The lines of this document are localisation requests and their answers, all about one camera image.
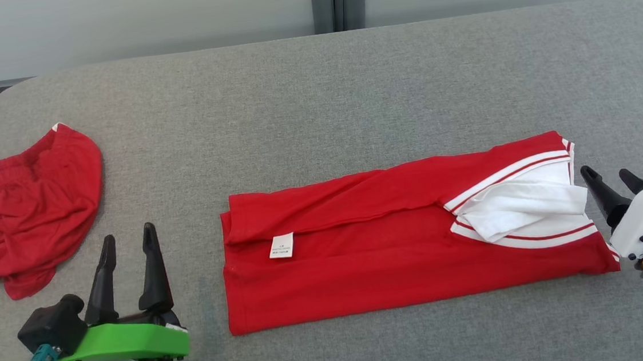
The red shorts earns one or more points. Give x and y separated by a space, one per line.
31 209

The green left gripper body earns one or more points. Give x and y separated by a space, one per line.
127 339

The red white jersey shirt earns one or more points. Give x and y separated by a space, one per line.
390 255

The grey partition post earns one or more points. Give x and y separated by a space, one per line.
339 1

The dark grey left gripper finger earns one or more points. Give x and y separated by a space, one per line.
154 274
103 289

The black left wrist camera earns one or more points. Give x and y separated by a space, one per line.
52 328

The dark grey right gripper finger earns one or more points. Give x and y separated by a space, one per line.
634 181
607 198

